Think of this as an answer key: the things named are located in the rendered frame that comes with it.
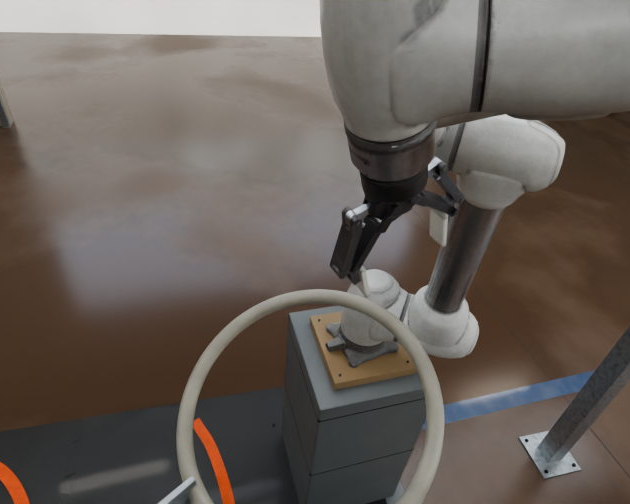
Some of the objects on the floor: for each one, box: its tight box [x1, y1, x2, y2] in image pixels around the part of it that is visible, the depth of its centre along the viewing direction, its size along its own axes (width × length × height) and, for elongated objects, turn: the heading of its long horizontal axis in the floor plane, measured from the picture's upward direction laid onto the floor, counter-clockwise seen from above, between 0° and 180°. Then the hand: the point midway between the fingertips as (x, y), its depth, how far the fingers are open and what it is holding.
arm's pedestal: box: [272, 306, 440, 504], centre depth 174 cm, size 50×50×80 cm
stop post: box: [519, 282, 630, 479], centre depth 176 cm, size 20×20×109 cm
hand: (400, 260), depth 64 cm, fingers open, 13 cm apart
